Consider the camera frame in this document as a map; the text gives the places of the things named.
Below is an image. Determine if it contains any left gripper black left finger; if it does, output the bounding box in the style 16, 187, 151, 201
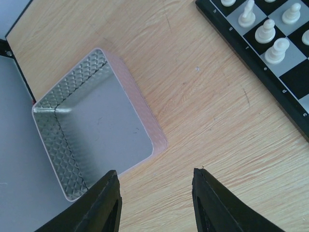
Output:
37, 170, 122, 232

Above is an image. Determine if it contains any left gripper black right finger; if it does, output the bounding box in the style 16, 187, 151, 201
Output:
192, 168, 283, 232

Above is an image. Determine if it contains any silver tin lid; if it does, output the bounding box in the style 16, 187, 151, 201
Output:
32, 48, 168, 202

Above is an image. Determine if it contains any black silver chess board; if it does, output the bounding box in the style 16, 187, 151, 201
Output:
195, 0, 309, 138

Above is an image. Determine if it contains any white bishop chess piece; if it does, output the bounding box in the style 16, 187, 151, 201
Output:
254, 19, 276, 44

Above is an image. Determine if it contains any white knight chess piece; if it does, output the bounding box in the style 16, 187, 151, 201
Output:
238, 0, 255, 28

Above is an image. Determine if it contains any white rook chess piece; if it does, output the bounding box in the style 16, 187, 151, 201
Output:
221, 0, 236, 7

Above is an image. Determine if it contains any white pawn on f-file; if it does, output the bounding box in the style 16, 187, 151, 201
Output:
302, 30, 309, 45

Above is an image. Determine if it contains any white pawn on g-file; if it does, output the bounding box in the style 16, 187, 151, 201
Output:
282, 3, 301, 25

